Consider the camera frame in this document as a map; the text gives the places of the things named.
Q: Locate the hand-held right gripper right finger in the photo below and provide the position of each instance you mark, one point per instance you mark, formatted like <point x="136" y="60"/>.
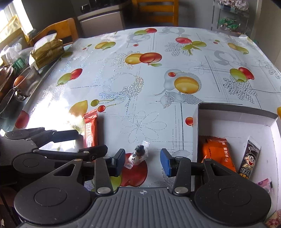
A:
<point x="165" y="163"/>

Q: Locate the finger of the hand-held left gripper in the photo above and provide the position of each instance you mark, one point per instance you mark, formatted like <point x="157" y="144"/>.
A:
<point x="96" y="150"/>
<point x="65" y="134"/>

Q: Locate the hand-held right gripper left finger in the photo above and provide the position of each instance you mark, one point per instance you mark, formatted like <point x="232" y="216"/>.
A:
<point x="120" y="163"/>

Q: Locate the small clear candy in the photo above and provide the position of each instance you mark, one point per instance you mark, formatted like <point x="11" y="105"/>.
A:
<point x="137" y="155"/>

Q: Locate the red snack bar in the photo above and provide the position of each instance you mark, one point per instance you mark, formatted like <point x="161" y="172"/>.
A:
<point x="91" y="129"/>

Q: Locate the orange snack packet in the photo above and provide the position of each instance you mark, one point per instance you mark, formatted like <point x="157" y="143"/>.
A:
<point x="217" y="151"/>

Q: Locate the white cardboard box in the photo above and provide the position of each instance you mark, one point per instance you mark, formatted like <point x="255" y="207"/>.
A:
<point x="230" y="125"/>

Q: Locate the black cartoon stick packet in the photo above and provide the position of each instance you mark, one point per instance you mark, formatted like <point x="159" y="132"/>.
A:
<point x="249" y="160"/>

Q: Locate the pink snack packet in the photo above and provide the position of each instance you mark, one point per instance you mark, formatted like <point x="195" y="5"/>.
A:
<point x="264" y="185"/>

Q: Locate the red printed snack packet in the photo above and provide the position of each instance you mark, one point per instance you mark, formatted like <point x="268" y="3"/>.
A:
<point x="274" y="220"/>

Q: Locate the round metal pot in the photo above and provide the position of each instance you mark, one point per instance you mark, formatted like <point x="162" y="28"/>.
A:
<point x="6" y="105"/>

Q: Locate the glass mug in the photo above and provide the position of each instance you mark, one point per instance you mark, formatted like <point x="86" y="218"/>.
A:
<point x="30" y="81"/>

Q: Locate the orange fruit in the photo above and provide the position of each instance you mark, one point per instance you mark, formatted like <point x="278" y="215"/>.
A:
<point x="19" y="81"/>

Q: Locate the gold tissue pack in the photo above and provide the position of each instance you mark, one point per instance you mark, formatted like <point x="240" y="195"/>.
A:
<point x="47" y="53"/>

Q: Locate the fruit-print tablecloth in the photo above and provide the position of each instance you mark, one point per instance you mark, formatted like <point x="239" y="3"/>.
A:
<point x="142" y="76"/>

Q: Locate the clear plastic bag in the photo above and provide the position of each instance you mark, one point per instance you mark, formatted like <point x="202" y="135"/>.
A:
<point x="13" y="50"/>

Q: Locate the yellow wooden chair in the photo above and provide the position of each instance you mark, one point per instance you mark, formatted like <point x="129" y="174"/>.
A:
<point x="63" y="28"/>
<point x="155" y="13"/>

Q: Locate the beige cabinet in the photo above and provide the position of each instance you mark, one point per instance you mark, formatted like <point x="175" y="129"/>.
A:
<point x="103" y="24"/>

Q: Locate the yellow paper bag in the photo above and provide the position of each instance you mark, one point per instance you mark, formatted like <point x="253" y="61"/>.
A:
<point x="11" y="28"/>

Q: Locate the black mug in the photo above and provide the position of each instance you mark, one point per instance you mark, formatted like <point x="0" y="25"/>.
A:
<point x="85" y="8"/>

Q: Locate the window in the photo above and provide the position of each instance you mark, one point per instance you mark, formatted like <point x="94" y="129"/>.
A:
<point x="11" y="15"/>

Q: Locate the black coffee machine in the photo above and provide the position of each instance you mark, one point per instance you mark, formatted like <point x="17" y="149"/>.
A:
<point x="96" y="2"/>

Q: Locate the green wrapped candies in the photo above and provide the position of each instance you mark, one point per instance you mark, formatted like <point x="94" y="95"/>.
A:
<point x="228" y="23"/>

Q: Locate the metal storage rack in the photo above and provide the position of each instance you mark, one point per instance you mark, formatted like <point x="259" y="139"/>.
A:
<point x="214" y="17"/>

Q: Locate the white printed plastic bag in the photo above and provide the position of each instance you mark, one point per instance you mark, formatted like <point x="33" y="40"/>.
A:
<point x="235" y="4"/>

